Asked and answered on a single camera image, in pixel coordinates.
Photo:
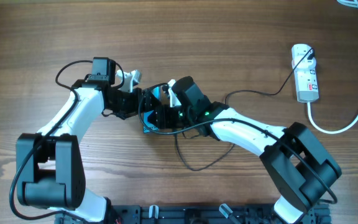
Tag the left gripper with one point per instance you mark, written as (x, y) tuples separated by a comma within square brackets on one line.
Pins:
[(135, 94)]

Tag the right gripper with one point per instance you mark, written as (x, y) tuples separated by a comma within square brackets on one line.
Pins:
[(165, 117)]

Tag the teal screen Galaxy smartphone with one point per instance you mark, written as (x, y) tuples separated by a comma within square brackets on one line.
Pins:
[(147, 123)]

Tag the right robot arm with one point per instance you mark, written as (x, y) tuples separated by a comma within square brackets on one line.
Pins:
[(298, 164)]

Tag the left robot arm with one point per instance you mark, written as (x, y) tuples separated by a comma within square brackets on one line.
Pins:
[(49, 168)]

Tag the white power strip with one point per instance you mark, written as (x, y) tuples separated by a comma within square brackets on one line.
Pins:
[(306, 85)]

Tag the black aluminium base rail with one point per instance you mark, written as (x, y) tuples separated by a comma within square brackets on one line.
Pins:
[(248, 214)]

